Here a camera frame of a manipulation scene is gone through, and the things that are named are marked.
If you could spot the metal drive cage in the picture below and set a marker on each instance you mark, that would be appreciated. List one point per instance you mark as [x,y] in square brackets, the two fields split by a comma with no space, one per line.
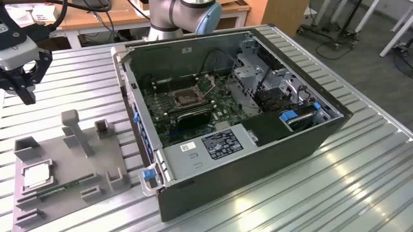
[244,72]

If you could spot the black fan shroud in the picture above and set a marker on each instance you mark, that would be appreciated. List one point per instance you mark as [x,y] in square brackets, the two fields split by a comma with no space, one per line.
[192,120]

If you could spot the thin metal locking lever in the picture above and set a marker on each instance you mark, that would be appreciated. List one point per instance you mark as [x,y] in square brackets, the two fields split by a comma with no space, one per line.
[169,84]

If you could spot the grey power supply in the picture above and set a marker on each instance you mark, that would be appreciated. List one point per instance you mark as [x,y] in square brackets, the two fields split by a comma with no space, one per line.
[183,164]

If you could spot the CPU socket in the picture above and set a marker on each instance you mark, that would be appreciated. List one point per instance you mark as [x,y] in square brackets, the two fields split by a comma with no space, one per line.
[188,99]

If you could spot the green motherboard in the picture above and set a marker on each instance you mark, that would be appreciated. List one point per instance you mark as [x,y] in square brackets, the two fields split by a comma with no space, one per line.
[223,95]

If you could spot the grey parts rack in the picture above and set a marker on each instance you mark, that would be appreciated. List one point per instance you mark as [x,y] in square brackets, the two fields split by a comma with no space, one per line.
[64,154]

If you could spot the blue plastic tab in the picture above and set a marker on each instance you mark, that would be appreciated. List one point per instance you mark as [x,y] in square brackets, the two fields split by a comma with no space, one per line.
[315,105]

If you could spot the black PC case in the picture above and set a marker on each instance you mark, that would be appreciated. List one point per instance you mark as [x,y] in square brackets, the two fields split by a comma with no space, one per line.
[258,174]

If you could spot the white box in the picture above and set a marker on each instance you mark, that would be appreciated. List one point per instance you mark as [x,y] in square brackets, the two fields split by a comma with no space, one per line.
[44,13]

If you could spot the small silver heat sink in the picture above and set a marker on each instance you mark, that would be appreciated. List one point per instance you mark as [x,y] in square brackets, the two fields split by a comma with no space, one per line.
[221,125]

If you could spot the green RAM stick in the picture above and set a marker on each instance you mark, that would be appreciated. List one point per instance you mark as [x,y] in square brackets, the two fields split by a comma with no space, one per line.
[57,189]

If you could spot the black RAM slot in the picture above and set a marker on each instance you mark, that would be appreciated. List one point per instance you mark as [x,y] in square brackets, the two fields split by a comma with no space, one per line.
[187,110]
[173,81]
[175,85]
[167,116]

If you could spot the wooden cabinet panel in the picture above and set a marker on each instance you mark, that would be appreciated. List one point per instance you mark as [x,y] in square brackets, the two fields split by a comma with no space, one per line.
[283,14]

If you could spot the white table frame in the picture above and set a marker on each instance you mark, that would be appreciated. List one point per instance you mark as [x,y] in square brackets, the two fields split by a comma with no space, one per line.
[394,39]

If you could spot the black wheeled stand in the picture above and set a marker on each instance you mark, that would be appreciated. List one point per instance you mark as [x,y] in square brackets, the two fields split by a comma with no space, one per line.
[344,24]

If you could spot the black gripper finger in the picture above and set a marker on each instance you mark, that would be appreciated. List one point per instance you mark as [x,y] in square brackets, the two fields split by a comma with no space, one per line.
[6,81]
[26,95]

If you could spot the blue slot clip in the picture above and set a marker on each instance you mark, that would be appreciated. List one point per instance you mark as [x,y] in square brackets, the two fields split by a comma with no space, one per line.
[135,118]

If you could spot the wooden desk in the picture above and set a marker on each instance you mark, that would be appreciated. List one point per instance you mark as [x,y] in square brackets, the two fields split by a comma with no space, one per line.
[86,23]

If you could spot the CPU with silver top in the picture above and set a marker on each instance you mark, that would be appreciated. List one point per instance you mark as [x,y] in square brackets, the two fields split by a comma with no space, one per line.
[36,176]

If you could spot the blue case latch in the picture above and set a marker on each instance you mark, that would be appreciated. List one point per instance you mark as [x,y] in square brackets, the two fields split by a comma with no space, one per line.
[147,175]

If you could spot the hard disk in blue carrier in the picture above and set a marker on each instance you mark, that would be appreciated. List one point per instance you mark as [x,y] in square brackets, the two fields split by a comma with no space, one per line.
[286,116]

